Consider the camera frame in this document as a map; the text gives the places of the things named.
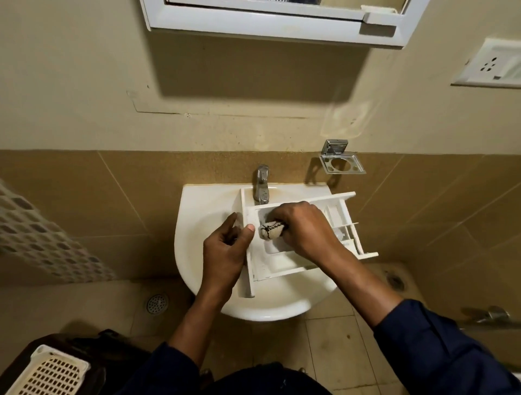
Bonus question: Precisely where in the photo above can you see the person's left hand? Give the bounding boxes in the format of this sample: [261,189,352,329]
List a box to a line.
[202,212,256,299]

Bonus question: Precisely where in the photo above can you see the person's right hand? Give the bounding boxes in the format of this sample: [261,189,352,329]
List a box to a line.
[269,201,343,267]

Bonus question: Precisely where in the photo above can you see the white cleaning cloth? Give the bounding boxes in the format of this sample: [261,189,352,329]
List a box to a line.
[259,220,288,242]

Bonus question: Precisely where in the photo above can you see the white detergent drawer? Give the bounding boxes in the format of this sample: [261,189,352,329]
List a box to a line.
[237,188,379,298]

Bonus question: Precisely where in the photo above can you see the person's right forearm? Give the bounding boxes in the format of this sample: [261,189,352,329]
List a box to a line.
[317,248,404,329]

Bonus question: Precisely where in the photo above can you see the person's left forearm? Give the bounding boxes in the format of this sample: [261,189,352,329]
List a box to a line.
[168,285,228,369]

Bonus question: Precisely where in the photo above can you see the white wash basin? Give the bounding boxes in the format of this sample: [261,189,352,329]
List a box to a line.
[174,183,343,322]

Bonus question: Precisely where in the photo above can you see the chrome soap dish holder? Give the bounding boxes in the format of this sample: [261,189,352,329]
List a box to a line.
[319,139,366,175]

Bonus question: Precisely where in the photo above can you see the round floor drain cover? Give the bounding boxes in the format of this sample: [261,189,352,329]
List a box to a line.
[147,294,169,315]

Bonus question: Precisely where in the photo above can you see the person's dark trousers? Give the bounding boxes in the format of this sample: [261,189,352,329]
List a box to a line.
[199,362,332,395]

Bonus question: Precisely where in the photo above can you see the dark bag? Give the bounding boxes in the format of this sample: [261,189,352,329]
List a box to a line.
[0,329,151,395]

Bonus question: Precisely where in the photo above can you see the white mirror cabinet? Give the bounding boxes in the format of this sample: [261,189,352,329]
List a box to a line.
[139,0,430,48]

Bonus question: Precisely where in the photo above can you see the white perforated basket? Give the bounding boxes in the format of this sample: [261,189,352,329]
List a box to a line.
[4,344,91,395]

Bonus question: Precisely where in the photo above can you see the chrome wall tap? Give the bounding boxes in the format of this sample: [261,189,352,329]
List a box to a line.
[462,306,511,326]

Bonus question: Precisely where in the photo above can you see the white wall socket plate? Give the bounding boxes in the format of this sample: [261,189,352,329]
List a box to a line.
[451,37,521,89]

